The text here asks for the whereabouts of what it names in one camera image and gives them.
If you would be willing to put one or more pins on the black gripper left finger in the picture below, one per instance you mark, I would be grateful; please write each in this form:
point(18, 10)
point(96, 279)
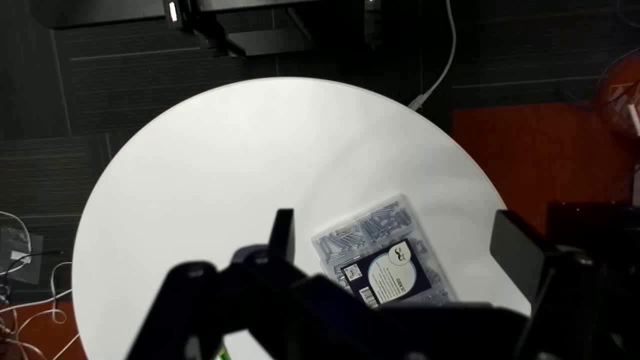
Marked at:
point(281, 236)

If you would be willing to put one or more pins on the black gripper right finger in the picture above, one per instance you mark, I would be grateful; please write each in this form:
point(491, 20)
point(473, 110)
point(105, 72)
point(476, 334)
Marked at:
point(517, 251)

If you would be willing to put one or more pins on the orange rug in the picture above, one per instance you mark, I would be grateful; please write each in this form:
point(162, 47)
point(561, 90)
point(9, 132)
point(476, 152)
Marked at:
point(533, 160)

